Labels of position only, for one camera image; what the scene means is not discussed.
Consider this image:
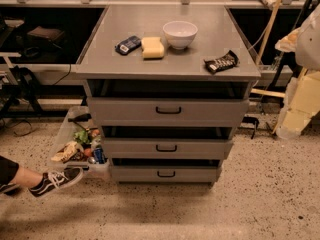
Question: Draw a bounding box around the grey bottom drawer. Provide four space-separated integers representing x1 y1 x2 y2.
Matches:
111 166 221 183

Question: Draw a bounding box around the grey drawer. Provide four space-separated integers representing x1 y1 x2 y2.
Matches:
111 166 221 183
87 97 249 127
102 139 233 160

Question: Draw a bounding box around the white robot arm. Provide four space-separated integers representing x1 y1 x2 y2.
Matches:
295 4 320 71

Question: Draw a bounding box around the grey drawer cabinet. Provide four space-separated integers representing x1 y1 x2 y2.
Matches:
77 5 260 183

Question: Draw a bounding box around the grey top drawer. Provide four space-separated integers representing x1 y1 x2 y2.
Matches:
87 97 249 127

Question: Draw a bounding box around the grey middle drawer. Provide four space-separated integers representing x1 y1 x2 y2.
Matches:
102 139 233 160

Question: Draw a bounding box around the yellow sponge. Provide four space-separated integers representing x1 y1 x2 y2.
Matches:
141 37 164 59

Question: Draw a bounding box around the blue soda can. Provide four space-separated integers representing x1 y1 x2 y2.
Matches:
93 147 105 164

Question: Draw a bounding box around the blue snack packet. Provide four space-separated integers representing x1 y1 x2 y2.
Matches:
115 35 141 55

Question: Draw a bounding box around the white bowl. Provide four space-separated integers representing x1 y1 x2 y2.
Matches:
163 21 198 50

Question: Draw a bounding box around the green produce item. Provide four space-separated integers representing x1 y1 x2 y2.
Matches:
73 130 91 144

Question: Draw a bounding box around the orange fruit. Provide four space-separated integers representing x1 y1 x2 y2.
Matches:
84 148 92 157

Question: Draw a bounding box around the black candy bar wrapper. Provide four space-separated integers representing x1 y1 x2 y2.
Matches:
204 50 239 74

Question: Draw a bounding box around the clear plastic bin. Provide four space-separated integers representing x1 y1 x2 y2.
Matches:
48 106 110 179

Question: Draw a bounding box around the crinkled snack bag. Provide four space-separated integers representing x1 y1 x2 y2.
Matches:
51 141 84 162

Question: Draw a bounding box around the black white sneaker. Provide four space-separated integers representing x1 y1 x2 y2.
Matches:
29 167 84 198
0 183 19 195

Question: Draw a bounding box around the brown box on shelf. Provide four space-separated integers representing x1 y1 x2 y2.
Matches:
27 26 65 43

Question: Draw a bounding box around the person's lower leg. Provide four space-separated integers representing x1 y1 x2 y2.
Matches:
0 156 43 188

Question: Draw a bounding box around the wooden easel frame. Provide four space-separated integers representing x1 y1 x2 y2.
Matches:
252 0 283 97

